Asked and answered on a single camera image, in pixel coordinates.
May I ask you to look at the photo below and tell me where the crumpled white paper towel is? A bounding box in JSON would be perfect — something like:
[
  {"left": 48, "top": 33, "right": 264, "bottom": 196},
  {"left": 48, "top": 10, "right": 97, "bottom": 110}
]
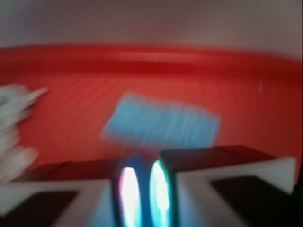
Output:
[{"left": 0, "top": 84, "right": 47, "bottom": 183}]

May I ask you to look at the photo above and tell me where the blue sponge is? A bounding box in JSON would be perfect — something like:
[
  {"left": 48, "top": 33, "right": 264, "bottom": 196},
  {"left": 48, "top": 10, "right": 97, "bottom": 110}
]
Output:
[{"left": 100, "top": 92, "right": 221, "bottom": 149}]

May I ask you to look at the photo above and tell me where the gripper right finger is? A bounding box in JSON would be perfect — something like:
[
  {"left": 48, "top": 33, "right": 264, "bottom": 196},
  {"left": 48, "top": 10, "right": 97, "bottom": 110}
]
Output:
[{"left": 150, "top": 145, "right": 297, "bottom": 227}]

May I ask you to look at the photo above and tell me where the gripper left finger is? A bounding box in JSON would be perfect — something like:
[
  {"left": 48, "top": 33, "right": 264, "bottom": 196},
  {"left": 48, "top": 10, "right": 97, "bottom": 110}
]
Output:
[{"left": 0, "top": 158, "right": 140, "bottom": 227}]

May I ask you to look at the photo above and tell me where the red plastic tray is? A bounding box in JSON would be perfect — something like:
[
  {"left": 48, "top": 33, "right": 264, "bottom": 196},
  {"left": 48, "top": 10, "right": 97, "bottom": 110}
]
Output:
[{"left": 0, "top": 44, "right": 303, "bottom": 180}]

